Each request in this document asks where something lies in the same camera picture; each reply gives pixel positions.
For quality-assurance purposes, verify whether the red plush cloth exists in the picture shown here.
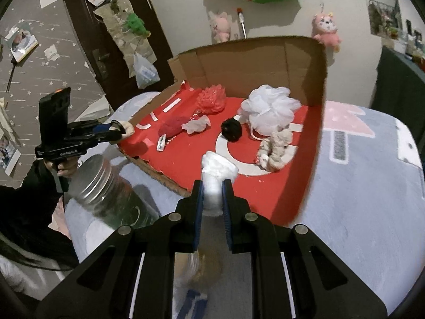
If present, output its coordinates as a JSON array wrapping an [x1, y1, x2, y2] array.
[[156, 116, 190, 152]]

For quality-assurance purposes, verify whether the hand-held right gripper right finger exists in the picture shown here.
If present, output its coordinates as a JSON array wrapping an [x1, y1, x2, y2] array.
[[222, 179, 389, 319]]

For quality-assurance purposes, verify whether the long-handled brush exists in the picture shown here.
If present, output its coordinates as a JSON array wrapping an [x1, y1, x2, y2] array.
[[236, 7, 248, 39]]

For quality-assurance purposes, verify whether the black pompom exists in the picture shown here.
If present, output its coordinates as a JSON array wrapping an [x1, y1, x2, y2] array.
[[221, 118, 244, 142]]

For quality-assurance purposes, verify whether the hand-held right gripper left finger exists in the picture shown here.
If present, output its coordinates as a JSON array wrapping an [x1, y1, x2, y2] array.
[[35, 179, 203, 319]]

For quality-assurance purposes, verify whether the arched wall mirror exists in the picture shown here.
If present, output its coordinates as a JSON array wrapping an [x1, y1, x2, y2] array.
[[367, 0, 404, 37]]

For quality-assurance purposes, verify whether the white fluffy sock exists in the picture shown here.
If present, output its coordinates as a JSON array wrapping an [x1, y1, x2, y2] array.
[[201, 150, 239, 216]]

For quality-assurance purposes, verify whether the pink cloth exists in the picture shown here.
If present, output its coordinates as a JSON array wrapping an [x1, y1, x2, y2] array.
[[50, 199, 69, 235]]

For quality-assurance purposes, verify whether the cardboard sheet on door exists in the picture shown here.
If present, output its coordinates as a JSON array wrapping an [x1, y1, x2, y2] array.
[[93, 0, 156, 64]]

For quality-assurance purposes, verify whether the pale pink plush rabbit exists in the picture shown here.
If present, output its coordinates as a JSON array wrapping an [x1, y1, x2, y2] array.
[[209, 11, 231, 43]]

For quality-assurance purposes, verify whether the beige knitted plush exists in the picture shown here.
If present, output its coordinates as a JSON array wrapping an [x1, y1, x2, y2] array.
[[256, 128, 293, 173]]

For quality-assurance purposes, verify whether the row of bottles and jars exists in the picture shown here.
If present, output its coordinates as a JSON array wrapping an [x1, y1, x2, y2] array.
[[397, 20, 425, 64]]

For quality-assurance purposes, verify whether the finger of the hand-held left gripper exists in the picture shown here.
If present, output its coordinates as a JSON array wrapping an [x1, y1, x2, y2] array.
[[68, 120, 121, 133], [84, 129, 123, 144]]

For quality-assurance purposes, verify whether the glass jar with metal lid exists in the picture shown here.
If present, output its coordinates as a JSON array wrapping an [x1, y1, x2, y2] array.
[[68, 154, 160, 230]]

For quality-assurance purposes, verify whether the grey printed blanket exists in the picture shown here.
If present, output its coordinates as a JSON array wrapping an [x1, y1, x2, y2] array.
[[65, 91, 425, 319]]

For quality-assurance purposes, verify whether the person's left forearm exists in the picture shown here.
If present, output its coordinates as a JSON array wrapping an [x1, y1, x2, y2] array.
[[0, 163, 67, 240]]

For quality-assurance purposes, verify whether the clear plastic bag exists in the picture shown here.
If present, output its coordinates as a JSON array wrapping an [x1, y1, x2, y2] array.
[[133, 52, 160, 89]]

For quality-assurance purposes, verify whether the pink plush cat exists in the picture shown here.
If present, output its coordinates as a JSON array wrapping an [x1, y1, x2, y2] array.
[[311, 4, 342, 52]]

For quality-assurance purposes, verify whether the person's left hand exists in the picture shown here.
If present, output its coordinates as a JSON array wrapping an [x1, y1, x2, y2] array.
[[45, 158, 80, 177]]

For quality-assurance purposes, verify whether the dark brown door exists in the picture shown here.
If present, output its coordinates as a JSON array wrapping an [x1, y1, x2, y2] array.
[[59, 0, 175, 102]]

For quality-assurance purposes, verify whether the red mesh bath pouf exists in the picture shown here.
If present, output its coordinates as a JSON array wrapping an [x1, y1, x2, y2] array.
[[195, 85, 227, 114]]

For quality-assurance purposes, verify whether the green plush toy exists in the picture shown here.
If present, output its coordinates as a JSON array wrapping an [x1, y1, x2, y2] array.
[[126, 12, 151, 38]]

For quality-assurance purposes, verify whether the framed wall picture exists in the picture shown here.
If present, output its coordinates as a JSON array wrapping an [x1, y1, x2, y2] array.
[[9, 27, 40, 63]]

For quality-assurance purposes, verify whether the white cloth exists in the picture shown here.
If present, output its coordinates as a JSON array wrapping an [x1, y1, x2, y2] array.
[[182, 116, 211, 136]]

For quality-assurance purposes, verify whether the white mesh bath pouf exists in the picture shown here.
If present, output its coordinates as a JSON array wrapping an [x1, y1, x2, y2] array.
[[238, 85, 302, 137]]

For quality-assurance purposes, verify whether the table with dark green cloth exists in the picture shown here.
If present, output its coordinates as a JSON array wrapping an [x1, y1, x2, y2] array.
[[375, 45, 425, 123]]

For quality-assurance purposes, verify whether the metal door handle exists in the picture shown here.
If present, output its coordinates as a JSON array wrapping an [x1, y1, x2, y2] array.
[[92, 48, 110, 80]]

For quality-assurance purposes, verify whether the cardboard box with red lining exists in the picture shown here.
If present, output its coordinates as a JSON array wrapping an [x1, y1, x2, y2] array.
[[114, 35, 329, 226]]

